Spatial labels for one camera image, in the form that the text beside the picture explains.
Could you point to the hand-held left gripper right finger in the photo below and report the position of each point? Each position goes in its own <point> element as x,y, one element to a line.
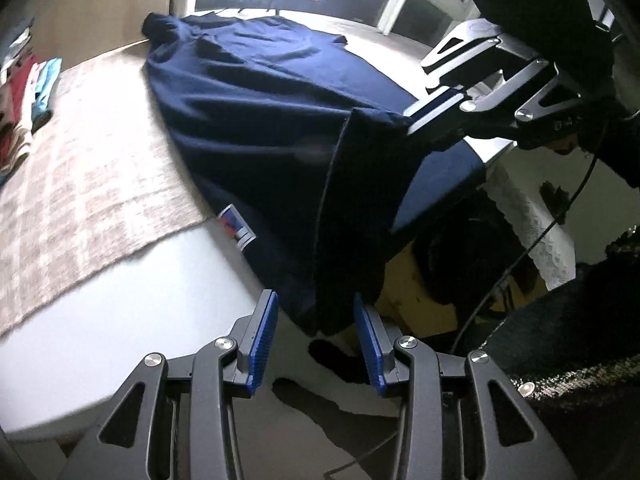
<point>370,350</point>

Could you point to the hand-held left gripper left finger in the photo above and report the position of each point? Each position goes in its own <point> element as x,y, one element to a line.
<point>260,345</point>

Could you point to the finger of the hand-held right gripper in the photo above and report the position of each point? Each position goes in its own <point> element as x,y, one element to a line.
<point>470,70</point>
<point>437,104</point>

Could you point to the navy blue button dress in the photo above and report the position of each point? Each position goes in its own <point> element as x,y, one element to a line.
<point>275,135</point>

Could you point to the pile of folded clothes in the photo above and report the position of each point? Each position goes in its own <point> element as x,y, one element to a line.
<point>20,105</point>

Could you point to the yellow cardboard box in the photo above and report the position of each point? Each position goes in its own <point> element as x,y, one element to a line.
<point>420,300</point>

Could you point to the white lace cloth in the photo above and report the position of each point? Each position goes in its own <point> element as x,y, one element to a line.
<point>535,220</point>

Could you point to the beige plaid blanket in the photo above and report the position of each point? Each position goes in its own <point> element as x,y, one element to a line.
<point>75,160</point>

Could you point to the light wooden cabinet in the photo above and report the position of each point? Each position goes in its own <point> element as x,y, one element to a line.
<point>100,5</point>

